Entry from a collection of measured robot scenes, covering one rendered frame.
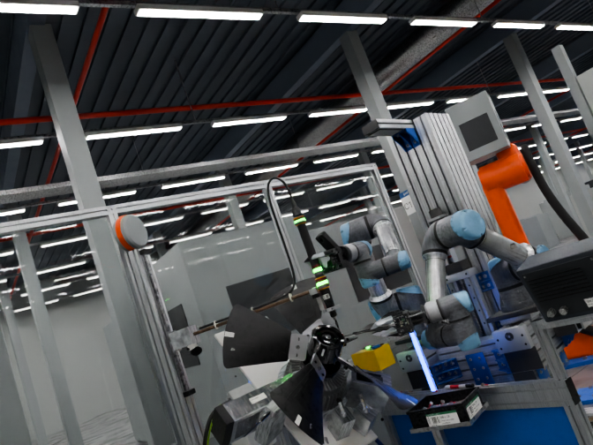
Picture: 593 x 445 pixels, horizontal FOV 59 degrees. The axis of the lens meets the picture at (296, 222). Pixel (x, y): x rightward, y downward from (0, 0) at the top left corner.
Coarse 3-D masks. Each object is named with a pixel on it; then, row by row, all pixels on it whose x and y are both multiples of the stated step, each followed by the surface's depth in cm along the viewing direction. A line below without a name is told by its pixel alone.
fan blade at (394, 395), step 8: (360, 368) 176; (368, 376) 172; (376, 384) 168; (384, 384) 173; (384, 392) 166; (392, 392) 169; (400, 392) 179; (392, 400) 163; (400, 400) 166; (416, 400) 177; (400, 408) 161; (408, 408) 164
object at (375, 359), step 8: (384, 344) 231; (360, 352) 233; (368, 352) 228; (376, 352) 226; (384, 352) 228; (392, 352) 231; (360, 360) 233; (368, 360) 229; (376, 360) 225; (384, 360) 227; (392, 360) 229; (368, 368) 230; (376, 368) 226; (384, 368) 225
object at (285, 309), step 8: (304, 280) 212; (312, 280) 211; (288, 288) 211; (296, 288) 210; (304, 288) 208; (280, 296) 210; (304, 296) 205; (288, 304) 206; (296, 304) 204; (304, 304) 202; (312, 304) 200; (280, 312) 206; (288, 312) 204; (296, 312) 202; (304, 312) 199; (312, 312) 197; (320, 312) 196; (288, 320) 202; (296, 320) 199; (304, 320) 197; (312, 320) 195; (296, 328) 198; (304, 328) 195
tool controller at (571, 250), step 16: (592, 240) 152; (544, 256) 162; (560, 256) 155; (576, 256) 150; (592, 256) 146; (528, 272) 162; (544, 272) 158; (560, 272) 154; (576, 272) 151; (592, 272) 148; (528, 288) 164; (544, 288) 160; (560, 288) 156; (576, 288) 153; (592, 288) 150; (544, 304) 162; (560, 304) 159; (576, 304) 155; (592, 304) 152
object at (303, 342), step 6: (294, 336) 184; (300, 336) 185; (306, 336) 185; (294, 342) 184; (300, 342) 184; (306, 342) 185; (294, 348) 184; (300, 348) 184; (306, 348) 184; (294, 354) 183; (300, 354) 184; (300, 360) 183
